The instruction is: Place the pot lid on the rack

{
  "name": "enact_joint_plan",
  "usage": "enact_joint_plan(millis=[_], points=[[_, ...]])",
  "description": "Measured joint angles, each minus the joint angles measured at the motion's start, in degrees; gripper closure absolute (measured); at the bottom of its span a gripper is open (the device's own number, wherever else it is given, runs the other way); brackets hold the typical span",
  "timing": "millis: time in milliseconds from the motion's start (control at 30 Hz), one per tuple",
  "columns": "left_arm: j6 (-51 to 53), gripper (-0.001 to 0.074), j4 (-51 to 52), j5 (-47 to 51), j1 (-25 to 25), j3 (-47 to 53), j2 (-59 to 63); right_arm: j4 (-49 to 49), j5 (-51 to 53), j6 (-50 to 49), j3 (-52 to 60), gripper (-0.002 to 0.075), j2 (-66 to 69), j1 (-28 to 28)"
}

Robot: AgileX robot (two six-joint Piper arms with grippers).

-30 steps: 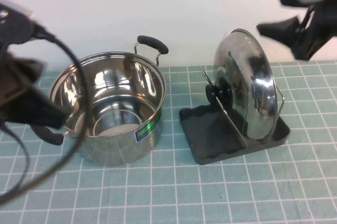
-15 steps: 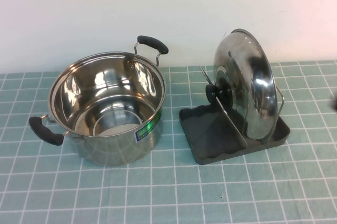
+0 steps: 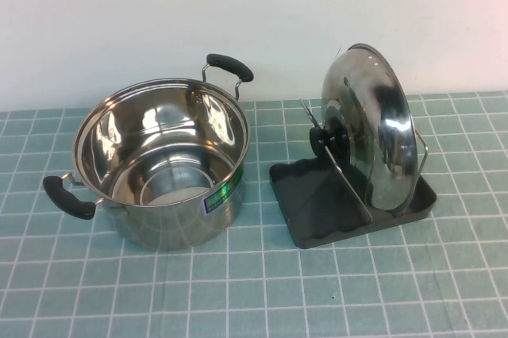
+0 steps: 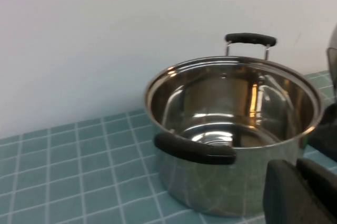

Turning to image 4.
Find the black lid rack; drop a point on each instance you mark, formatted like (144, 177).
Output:
(326, 134)

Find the teal tile-pattern table mat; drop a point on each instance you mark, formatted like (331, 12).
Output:
(65, 168)

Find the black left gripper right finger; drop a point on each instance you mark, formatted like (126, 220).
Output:
(323, 195)

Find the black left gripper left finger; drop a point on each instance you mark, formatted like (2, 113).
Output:
(284, 197)

